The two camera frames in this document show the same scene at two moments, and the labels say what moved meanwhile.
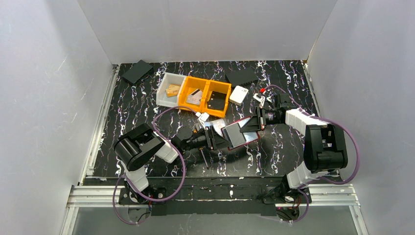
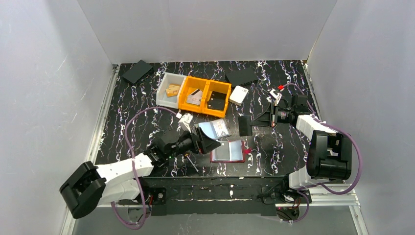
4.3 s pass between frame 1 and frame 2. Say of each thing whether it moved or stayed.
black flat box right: stayed
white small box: stayed
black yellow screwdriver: moved
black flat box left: stayed
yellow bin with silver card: stayed
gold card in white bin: stayed
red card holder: moved
